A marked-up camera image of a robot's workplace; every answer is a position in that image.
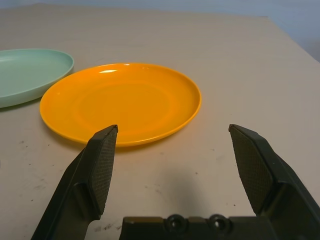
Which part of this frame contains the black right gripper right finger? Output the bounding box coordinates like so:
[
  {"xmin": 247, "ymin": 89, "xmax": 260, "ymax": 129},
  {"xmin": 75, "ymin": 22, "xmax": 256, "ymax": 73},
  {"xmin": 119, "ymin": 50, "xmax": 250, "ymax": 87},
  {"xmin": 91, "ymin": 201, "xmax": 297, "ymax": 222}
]
[{"xmin": 228, "ymin": 123, "xmax": 320, "ymax": 240}]

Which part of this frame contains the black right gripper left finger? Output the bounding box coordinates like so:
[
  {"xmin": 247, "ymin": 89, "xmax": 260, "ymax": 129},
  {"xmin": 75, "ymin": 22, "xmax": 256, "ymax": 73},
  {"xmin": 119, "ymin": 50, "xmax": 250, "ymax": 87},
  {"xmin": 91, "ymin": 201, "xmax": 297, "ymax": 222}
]
[{"xmin": 30, "ymin": 124, "xmax": 119, "ymax": 240}]

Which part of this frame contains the yellow round plate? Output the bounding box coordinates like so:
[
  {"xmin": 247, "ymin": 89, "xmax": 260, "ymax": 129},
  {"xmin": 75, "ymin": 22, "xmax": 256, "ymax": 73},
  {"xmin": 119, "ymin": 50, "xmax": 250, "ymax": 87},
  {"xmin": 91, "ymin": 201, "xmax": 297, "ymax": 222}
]
[{"xmin": 39, "ymin": 62, "xmax": 202, "ymax": 148}]

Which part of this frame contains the mint green round plate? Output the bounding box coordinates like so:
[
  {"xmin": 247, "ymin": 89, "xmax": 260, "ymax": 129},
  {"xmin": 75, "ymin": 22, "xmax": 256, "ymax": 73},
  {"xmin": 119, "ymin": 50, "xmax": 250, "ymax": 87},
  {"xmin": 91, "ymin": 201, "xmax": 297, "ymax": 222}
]
[{"xmin": 0, "ymin": 48, "xmax": 75, "ymax": 109}]

